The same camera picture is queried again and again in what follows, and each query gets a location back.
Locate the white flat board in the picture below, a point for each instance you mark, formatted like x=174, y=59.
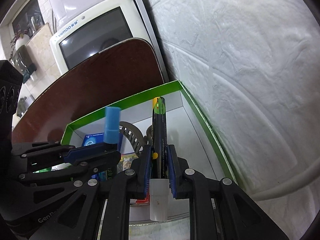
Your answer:
x=150, y=30

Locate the red playing card box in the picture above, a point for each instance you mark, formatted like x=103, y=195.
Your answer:
x=142, y=201

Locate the green cardboard box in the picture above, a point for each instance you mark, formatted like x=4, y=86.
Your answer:
x=195, y=142

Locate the white water purifier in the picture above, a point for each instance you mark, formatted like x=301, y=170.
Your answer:
x=105, y=3

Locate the blue plastic tube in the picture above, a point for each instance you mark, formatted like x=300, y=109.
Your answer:
x=112, y=130

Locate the brown folding tabletop board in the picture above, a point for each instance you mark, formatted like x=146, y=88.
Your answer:
x=87, y=85

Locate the blue printed packet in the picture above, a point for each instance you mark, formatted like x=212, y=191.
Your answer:
x=92, y=140

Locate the green printed packet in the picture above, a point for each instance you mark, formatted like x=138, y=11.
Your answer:
x=107, y=175

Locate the potted plant in white pot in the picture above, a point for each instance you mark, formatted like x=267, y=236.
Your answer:
x=21, y=38

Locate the brown hair claw clip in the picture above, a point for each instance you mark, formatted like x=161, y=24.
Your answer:
x=132, y=135

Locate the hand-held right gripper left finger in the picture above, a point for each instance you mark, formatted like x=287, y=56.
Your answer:
x=147, y=170

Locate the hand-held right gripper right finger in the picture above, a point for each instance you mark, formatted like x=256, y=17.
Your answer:
x=171, y=170

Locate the beige marble slab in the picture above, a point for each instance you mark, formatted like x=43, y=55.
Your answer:
x=45, y=50

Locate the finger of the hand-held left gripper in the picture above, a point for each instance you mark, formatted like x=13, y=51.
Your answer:
x=100, y=162
x=85, y=152

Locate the black marker with white cap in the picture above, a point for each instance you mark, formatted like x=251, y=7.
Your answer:
x=158, y=135

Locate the glass tank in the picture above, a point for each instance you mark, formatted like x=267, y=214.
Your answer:
x=23, y=62

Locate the dark window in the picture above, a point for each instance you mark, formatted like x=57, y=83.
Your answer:
x=27, y=12

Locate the white plastic tube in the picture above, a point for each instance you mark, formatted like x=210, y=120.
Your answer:
x=287, y=187

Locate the patterned tablecloth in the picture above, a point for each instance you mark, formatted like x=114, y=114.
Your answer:
x=140, y=232

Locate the grey cloth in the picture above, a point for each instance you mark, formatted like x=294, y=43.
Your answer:
x=22, y=106

